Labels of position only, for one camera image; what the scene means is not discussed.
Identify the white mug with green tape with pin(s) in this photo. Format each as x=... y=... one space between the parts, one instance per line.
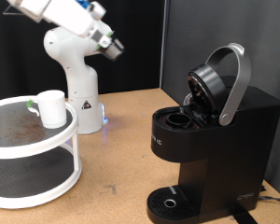
x=53 y=109

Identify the white two-tier turntable stand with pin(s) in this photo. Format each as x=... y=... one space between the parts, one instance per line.
x=34 y=151

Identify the black tape strip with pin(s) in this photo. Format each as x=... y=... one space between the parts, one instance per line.
x=244 y=217

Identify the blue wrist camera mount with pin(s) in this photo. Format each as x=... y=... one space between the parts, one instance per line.
x=84 y=3

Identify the black Keurig coffee machine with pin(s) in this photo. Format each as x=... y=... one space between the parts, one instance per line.
x=233 y=155

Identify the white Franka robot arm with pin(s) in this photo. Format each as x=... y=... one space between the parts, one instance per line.
x=81 y=81

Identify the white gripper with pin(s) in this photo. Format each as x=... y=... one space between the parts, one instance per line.
x=71 y=17

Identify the black drip tray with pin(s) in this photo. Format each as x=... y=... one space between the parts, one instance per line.
x=183 y=206

